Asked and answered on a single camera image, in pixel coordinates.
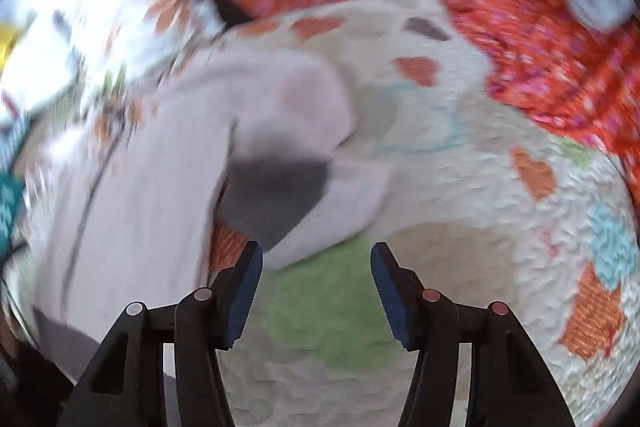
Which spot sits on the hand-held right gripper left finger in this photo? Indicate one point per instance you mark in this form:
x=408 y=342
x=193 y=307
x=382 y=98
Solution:
x=247 y=292

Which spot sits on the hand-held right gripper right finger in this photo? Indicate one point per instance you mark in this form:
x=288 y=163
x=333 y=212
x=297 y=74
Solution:
x=391 y=299

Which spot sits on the pale pink small garment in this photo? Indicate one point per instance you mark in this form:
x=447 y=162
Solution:
x=150 y=207

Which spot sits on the heart print quilt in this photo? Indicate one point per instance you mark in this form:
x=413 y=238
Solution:
x=475 y=187

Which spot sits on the teal box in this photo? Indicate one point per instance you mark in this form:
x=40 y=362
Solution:
x=9 y=202

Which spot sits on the red floral blanket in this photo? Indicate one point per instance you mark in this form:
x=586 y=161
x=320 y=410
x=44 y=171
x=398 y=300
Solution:
x=555 y=57

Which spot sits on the white floral pillow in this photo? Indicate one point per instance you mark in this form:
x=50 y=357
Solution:
x=150 y=2

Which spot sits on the yellow plastic bag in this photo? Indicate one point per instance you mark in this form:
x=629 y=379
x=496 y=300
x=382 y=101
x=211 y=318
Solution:
x=7 y=42

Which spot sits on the white paper bag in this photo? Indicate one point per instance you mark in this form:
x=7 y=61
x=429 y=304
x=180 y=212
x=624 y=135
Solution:
x=45 y=2

